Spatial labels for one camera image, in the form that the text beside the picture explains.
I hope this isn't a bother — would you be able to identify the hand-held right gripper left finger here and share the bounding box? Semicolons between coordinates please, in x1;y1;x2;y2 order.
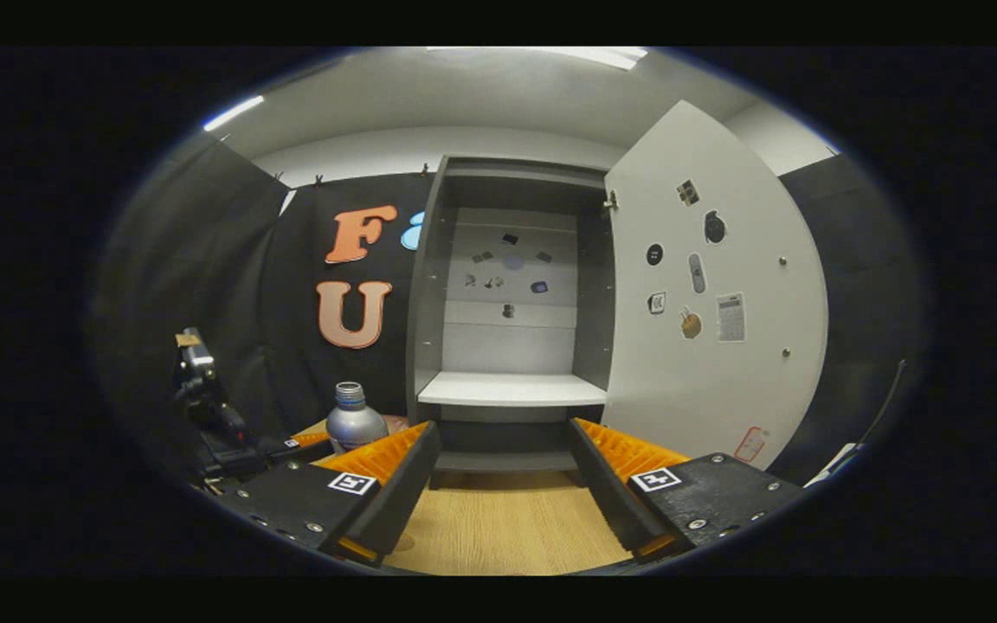
204;421;443;568

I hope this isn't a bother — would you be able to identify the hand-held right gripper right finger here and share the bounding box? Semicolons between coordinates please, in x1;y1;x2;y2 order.
568;418;811;563

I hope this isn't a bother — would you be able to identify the silver bottle with colourful label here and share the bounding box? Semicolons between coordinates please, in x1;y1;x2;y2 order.
325;382;390;456

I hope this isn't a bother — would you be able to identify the white cabinet door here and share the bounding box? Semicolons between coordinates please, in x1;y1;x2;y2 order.
602;100;830;472

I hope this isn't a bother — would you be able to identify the white cabinet shelf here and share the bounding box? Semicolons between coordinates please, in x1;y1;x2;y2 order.
417;372;608;408

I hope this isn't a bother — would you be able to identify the black backdrop cloth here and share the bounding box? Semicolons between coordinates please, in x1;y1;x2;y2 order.
87;130;928;520

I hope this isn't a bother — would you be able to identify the thin dark rod white base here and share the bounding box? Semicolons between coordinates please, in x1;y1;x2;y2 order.
804;357;908;488

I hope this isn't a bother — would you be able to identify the ceiling light panel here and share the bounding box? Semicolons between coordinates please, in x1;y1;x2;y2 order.
426;47;648;71
203;95;266;132

